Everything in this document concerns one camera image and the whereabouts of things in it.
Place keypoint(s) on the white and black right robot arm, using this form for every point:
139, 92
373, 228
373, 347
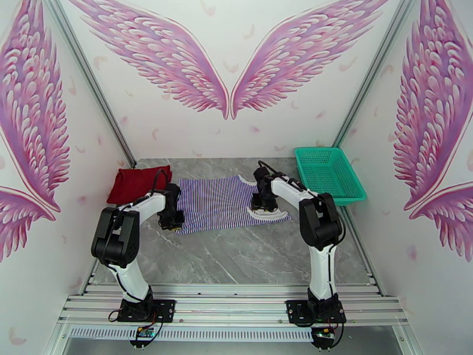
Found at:
321, 269

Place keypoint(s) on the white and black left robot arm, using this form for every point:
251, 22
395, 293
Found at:
129, 280

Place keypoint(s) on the aluminium rail frame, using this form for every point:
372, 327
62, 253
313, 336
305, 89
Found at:
229, 309

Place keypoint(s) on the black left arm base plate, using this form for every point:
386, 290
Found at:
164, 309

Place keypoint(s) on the blue white striped garment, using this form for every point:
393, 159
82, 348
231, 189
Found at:
214, 202

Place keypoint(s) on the red garment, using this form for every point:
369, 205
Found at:
129, 184

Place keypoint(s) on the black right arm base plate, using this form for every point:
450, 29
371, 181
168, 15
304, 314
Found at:
295, 311

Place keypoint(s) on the aluminium corner post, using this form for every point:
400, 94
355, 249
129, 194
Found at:
377, 69
88, 74

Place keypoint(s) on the teal plastic basket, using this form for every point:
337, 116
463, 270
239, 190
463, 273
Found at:
332, 172

